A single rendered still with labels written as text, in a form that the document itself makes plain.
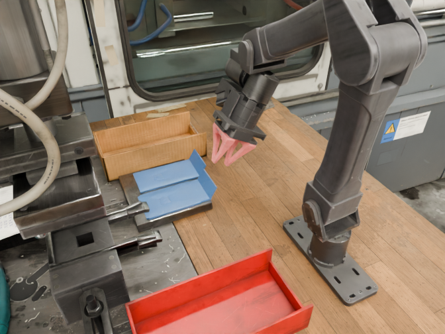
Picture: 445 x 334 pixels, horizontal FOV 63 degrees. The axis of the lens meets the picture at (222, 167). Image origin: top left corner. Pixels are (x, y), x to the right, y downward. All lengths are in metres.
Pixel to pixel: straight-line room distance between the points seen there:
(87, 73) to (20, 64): 0.72
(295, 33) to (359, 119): 0.17
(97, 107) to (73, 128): 0.66
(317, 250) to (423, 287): 0.19
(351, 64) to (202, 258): 0.42
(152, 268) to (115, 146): 0.39
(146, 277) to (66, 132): 0.29
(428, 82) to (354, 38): 1.44
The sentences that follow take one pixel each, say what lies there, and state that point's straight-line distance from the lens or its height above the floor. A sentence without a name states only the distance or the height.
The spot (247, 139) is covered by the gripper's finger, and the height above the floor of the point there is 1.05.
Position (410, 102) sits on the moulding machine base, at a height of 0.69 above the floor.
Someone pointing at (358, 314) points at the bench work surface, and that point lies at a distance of 0.66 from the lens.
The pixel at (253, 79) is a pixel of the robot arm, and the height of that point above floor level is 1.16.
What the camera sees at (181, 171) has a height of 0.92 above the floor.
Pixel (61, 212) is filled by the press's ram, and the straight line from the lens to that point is 0.48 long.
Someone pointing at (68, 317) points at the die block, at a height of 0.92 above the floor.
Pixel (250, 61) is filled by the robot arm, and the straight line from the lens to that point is 0.66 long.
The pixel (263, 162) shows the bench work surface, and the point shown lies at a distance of 0.91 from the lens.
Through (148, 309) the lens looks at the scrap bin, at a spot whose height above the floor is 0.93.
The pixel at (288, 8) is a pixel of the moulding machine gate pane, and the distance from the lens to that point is 1.27.
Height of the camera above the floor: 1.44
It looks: 38 degrees down
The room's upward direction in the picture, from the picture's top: straight up
